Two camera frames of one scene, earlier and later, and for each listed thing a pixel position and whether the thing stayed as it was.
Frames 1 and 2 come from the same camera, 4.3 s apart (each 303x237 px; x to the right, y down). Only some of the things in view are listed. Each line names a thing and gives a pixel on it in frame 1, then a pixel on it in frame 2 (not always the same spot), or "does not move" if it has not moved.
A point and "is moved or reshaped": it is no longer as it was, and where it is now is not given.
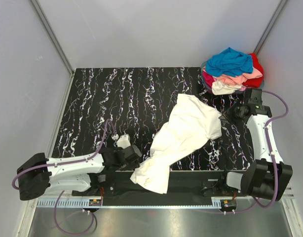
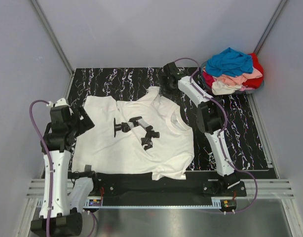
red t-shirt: x=257 y=82 does not move
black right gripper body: x=235 y=111 → x=171 y=91
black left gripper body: x=128 y=167 → x=78 y=125
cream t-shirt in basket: x=219 y=87 does not move
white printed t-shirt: x=190 y=126 is moved or reshaped
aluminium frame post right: x=271 y=27 does not move
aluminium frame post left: x=50 y=29 does not move
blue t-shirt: x=230 y=63 does not move
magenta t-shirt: x=208 y=79 does not move
